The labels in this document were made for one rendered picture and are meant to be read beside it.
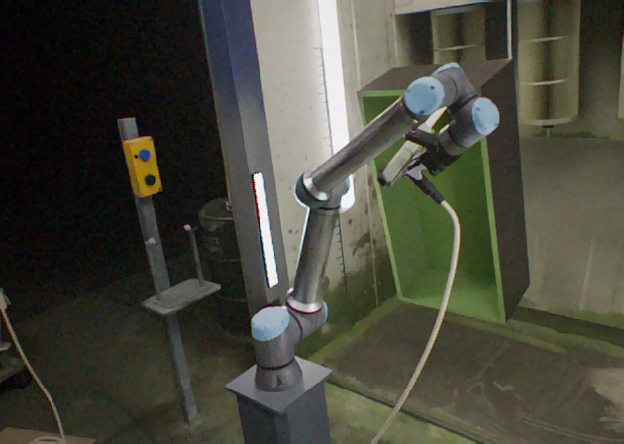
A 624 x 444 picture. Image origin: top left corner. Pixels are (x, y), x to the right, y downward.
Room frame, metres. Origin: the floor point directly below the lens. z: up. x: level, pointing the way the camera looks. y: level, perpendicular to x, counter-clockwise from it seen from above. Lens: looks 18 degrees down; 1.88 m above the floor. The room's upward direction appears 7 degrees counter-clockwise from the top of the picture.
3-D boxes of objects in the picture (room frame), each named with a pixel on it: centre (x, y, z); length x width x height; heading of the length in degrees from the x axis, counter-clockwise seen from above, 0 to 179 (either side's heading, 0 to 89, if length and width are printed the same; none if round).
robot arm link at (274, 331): (1.91, 0.21, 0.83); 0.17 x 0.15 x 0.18; 140
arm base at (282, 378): (1.90, 0.21, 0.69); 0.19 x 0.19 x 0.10
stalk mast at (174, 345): (2.58, 0.79, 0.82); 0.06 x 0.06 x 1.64; 47
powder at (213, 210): (3.66, 0.49, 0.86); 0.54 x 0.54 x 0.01
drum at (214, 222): (3.66, 0.49, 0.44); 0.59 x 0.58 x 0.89; 28
